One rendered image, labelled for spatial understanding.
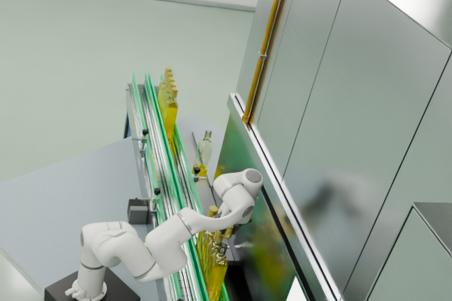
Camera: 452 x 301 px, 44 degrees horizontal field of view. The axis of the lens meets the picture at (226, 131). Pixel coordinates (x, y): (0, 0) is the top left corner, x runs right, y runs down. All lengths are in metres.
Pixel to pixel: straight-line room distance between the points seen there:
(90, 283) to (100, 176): 0.85
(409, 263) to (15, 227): 2.08
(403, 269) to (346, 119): 0.91
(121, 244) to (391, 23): 0.97
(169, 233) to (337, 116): 0.58
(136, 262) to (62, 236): 0.83
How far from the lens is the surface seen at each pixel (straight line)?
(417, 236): 0.64
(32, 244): 2.47
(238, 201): 1.65
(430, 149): 1.23
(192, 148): 2.93
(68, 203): 2.67
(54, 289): 2.22
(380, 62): 1.41
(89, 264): 2.06
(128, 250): 1.71
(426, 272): 0.63
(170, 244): 1.65
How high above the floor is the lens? 2.46
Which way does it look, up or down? 30 degrees down
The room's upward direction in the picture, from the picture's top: 14 degrees clockwise
